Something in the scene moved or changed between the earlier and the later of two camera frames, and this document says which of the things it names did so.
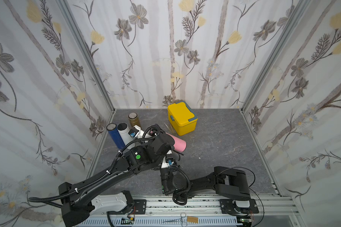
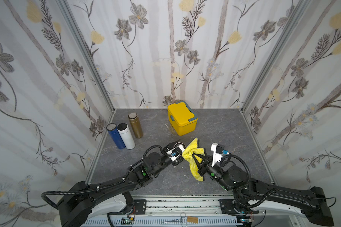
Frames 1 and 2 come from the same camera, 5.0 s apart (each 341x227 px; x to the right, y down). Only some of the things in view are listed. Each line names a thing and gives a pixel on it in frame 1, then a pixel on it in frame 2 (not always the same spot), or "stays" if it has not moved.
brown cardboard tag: [193, 219] stays
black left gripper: [163, 133] -> [177, 162]
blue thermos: [112, 128] stays
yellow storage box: [182, 117] stays
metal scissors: [183, 215] stays
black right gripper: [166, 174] -> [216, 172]
